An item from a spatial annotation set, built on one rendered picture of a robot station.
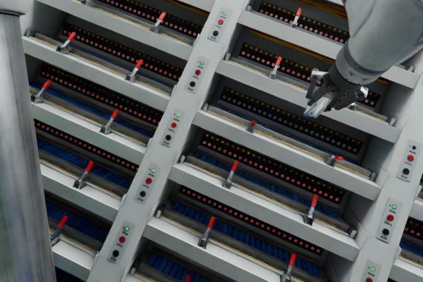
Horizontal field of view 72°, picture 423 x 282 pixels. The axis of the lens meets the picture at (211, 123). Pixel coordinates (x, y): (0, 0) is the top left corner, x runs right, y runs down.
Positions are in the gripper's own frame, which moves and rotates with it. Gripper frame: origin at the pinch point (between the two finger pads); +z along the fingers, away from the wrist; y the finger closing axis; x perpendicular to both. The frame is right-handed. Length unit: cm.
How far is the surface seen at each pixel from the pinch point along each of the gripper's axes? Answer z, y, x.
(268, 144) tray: 16.6, -6.3, -9.2
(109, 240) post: 26, -39, -54
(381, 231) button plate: 18.0, 33.0, -19.9
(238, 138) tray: 17.7, -15.6, -10.9
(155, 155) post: 20.1, -37.6, -25.9
